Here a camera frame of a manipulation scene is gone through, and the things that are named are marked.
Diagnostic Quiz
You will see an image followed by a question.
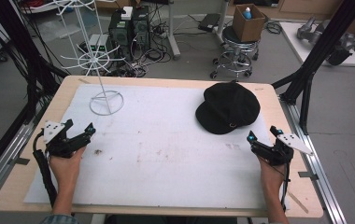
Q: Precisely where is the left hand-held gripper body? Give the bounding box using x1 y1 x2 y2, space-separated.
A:
43 120 88 159

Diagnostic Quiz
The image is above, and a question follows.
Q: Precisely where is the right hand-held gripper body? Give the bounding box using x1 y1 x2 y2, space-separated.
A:
261 133 314 167

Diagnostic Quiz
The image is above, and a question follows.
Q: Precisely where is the person's left hand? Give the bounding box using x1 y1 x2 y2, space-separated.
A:
48 146 87 189

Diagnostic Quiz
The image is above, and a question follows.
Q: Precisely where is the person's right hand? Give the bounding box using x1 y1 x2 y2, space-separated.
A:
257 154 288 191

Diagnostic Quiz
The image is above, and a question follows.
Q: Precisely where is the black cap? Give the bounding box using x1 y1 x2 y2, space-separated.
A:
194 79 262 135

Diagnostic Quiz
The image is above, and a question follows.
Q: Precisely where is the blue denim sleeve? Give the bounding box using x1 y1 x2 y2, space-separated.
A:
39 212 80 224

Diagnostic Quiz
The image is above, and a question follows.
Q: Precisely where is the white foam mat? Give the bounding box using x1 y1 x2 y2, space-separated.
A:
23 83 291 210

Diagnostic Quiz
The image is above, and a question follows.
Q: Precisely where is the black rolling stool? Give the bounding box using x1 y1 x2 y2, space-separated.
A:
209 25 261 80

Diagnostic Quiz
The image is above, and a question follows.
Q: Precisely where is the white device with green lights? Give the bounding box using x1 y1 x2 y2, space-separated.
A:
87 33 110 53

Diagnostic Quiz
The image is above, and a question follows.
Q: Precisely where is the white floor board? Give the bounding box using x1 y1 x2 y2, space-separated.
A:
278 21 355 68

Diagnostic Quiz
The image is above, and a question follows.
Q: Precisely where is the black computer tower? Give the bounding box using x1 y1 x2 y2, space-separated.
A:
107 8 134 62
131 5 151 52

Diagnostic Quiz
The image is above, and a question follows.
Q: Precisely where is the brown cardboard box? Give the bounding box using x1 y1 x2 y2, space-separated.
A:
232 3 267 44

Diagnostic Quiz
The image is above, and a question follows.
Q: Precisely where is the small white box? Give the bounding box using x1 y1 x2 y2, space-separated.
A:
121 6 135 21

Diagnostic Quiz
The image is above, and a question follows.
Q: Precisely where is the black flat device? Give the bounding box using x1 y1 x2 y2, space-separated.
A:
197 12 221 33

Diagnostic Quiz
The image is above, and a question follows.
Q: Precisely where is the grey metal desk leg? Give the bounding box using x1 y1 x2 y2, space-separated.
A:
165 0 182 61

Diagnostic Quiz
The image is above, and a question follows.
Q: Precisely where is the thick black gripper cable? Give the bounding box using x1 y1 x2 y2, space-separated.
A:
32 130 58 209

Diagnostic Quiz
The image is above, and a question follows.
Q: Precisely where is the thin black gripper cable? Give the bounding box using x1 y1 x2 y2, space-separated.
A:
272 160 292 213

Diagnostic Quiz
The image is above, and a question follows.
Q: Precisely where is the aluminium rail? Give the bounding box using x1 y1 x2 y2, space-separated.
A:
0 102 48 213
278 94 349 224

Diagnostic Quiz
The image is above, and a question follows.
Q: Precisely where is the white wire hat rack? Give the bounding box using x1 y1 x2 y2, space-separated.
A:
29 0 127 117

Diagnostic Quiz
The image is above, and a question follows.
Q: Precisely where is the black metal frame post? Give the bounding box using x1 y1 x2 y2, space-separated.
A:
0 0 71 125
271 0 355 135

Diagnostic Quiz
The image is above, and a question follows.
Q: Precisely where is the tangle of floor cables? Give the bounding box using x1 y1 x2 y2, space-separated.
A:
105 6 174 78

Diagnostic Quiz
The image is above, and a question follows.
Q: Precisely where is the coiled black cable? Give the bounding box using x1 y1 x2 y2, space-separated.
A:
263 20 283 35

